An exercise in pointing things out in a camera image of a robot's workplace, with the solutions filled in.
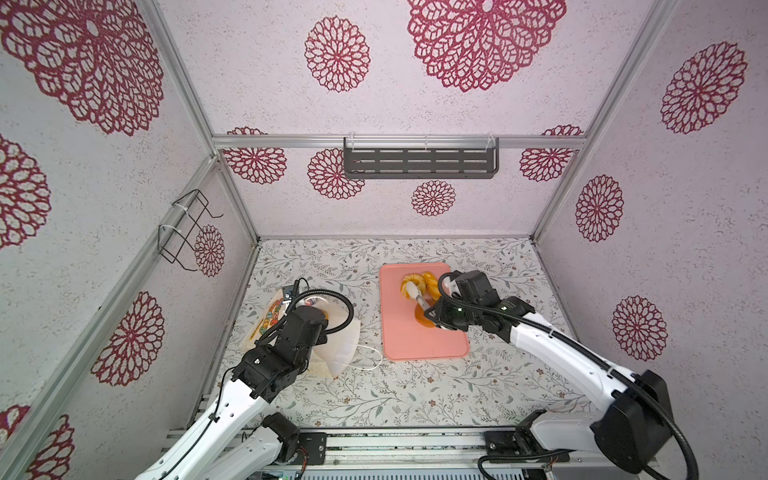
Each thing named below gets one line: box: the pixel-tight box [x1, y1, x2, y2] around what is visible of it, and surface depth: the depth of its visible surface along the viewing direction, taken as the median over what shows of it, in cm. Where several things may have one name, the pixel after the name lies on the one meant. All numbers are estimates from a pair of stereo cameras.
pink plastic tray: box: [380, 263, 469, 360], surface depth 95 cm
